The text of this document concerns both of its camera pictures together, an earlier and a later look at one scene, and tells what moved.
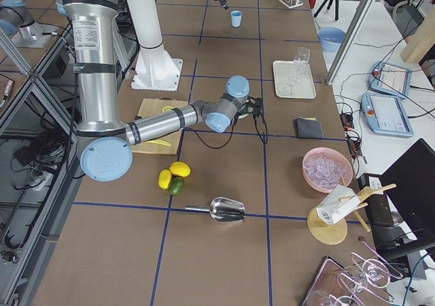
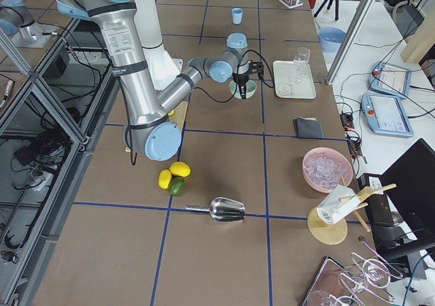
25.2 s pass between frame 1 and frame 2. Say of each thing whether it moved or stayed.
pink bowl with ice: stayed
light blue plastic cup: stayed
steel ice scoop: stayed
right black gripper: moved
